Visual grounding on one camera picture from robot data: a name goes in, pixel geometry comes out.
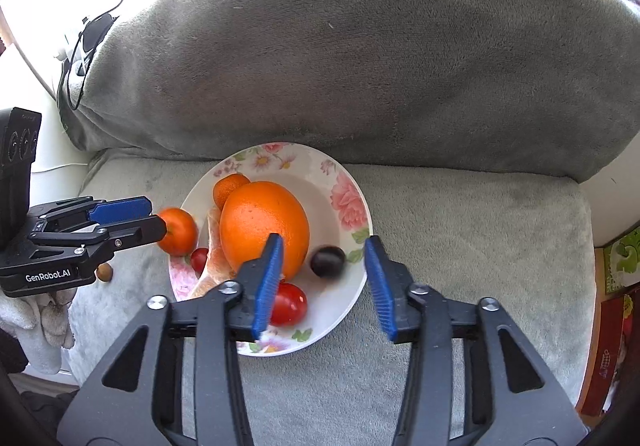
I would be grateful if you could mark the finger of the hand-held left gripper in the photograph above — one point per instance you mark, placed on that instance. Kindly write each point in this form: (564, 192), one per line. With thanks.
(140, 232)
(120, 210)

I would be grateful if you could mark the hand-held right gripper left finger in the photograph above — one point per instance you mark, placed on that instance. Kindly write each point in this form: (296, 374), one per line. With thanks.
(267, 286)

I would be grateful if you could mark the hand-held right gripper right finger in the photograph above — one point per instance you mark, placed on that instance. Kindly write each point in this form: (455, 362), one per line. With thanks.
(380, 291)

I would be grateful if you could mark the small tangerine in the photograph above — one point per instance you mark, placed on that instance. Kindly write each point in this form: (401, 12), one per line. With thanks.
(227, 188)
(180, 231)

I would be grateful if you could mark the dark purple grape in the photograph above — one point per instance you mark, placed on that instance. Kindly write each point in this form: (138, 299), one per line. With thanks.
(327, 261)

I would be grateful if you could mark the large orange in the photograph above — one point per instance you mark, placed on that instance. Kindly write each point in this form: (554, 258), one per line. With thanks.
(260, 221)

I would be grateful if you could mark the floral white plate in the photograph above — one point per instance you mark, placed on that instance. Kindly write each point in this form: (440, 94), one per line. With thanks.
(325, 196)

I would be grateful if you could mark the person's left forearm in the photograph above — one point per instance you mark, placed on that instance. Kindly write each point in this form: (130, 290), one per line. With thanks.
(11, 353)

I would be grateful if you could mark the person's left hand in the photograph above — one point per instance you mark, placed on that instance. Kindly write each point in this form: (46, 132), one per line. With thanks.
(40, 321)

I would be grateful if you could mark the brown nut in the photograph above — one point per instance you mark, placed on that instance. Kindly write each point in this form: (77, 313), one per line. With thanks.
(104, 272)

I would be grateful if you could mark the pink fruit slice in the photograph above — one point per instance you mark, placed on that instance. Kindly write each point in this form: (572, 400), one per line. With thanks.
(215, 271)

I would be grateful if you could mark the small red cherry tomato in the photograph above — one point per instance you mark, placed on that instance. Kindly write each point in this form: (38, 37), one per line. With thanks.
(200, 260)

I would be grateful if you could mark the grey plush seat blanket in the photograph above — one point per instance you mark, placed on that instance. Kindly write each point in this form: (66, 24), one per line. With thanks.
(475, 236)

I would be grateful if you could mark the red box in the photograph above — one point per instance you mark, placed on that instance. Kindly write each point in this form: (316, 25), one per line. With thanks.
(607, 351)

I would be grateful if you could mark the grey plush cushion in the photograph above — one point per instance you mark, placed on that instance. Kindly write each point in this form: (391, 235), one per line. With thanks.
(350, 51)

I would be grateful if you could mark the green floral box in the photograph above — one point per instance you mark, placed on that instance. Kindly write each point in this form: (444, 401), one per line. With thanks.
(622, 261)

